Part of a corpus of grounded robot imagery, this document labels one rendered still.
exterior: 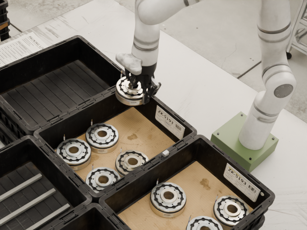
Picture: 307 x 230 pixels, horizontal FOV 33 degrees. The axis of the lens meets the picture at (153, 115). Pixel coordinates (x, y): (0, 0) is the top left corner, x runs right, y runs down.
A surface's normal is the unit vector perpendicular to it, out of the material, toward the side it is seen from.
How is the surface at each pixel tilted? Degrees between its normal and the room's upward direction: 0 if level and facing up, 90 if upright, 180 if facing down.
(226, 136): 4
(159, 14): 84
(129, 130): 0
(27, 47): 0
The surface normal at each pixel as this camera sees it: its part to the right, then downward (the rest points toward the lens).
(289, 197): 0.11, -0.70
